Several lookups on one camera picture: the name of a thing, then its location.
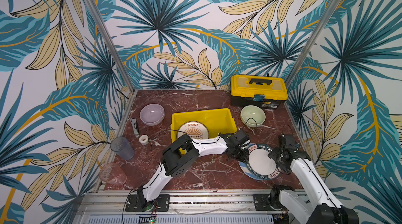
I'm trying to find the yellow plastic bin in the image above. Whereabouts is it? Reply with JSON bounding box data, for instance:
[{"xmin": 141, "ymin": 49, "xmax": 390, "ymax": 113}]
[{"xmin": 163, "ymin": 108, "xmax": 238, "ymax": 157}]

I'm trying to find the white plate dark green rim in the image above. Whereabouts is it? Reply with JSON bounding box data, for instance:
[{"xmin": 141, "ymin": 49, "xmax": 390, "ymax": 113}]
[{"xmin": 238, "ymin": 143, "xmax": 281, "ymax": 181}]

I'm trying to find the orange sunburst plate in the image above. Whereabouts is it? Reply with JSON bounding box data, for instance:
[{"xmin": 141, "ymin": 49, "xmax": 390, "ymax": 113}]
[{"xmin": 177, "ymin": 121, "xmax": 209, "ymax": 139}]

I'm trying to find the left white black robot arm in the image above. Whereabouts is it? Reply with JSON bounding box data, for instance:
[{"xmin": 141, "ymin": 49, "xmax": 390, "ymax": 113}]
[{"xmin": 137, "ymin": 129, "xmax": 250, "ymax": 211}]

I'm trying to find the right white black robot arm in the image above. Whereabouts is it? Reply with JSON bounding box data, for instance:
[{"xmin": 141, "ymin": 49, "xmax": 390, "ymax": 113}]
[{"xmin": 268, "ymin": 135, "xmax": 359, "ymax": 224}]

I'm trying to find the pale green bowl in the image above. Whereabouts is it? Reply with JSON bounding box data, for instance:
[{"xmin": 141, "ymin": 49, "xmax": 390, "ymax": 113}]
[{"xmin": 240, "ymin": 105, "xmax": 266, "ymax": 128}]

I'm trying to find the yellow black toolbox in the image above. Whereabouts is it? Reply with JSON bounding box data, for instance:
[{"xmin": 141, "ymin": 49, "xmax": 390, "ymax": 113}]
[{"xmin": 230, "ymin": 75, "xmax": 289, "ymax": 109}]

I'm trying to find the lilac bowl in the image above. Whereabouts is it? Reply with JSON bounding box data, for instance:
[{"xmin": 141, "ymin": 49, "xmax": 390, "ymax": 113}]
[{"xmin": 140, "ymin": 104, "xmax": 165, "ymax": 126}]

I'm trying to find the white tape roll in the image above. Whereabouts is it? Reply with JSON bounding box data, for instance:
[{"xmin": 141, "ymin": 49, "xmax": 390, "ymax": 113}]
[{"xmin": 139, "ymin": 135, "xmax": 149, "ymax": 145}]

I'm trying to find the grey folding knife tool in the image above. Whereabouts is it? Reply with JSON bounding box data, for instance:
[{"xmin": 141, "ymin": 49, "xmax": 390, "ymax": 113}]
[{"xmin": 130, "ymin": 118, "xmax": 139, "ymax": 138}]

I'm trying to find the grey translucent cup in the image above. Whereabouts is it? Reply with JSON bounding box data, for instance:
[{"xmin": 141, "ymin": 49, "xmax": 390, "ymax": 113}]
[{"xmin": 111, "ymin": 137, "xmax": 135, "ymax": 160}]

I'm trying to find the pink translucent cup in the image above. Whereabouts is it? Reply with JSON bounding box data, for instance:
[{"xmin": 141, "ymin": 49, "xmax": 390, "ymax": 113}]
[{"xmin": 98, "ymin": 162, "xmax": 127, "ymax": 185}]

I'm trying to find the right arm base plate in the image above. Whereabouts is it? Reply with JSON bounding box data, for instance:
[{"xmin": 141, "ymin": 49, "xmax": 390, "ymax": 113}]
[{"xmin": 252, "ymin": 194, "xmax": 288, "ymax": 211}]

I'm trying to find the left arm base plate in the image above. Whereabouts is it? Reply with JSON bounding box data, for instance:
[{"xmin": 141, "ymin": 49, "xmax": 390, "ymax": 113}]
[{"xmin": 124, "ymin": 194, "xmax": 170, "ymax": 212}]

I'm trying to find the aluminium front rail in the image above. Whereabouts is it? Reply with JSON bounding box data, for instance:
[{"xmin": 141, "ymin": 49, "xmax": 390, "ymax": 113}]
[{"xmin": 75, "ymin": 189, "xmax": 343, "ymax": 215}]

